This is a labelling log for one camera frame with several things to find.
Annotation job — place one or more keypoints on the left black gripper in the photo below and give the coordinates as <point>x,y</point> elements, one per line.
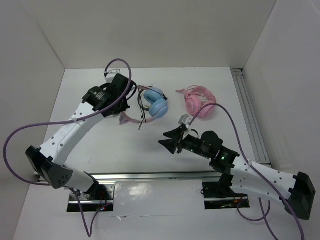
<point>125,106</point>

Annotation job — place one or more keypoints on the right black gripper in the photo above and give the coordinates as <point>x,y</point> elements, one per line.
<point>176,134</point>

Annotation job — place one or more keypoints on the pink blue cat-ear headphones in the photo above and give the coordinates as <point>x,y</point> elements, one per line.
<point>153,104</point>

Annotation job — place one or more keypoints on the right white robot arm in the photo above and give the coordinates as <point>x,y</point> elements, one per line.
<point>295,191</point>

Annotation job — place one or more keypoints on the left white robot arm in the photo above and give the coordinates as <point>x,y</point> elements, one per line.
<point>49,159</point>

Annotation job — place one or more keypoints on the pink gaming headphones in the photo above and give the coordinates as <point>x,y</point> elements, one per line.
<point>197,99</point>

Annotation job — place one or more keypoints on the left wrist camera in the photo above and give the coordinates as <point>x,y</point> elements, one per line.
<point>110,75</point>

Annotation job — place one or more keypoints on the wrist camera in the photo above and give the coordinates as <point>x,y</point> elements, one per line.
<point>110,75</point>
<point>185,124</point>

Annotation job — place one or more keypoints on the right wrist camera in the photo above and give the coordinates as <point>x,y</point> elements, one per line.
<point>185,124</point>

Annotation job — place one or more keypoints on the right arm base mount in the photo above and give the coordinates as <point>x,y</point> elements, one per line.
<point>218,195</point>

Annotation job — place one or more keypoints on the aluminium front rail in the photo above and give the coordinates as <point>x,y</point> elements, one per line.
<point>149,176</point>

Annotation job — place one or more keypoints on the aluminium side rail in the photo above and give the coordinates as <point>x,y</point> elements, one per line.
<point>255,134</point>

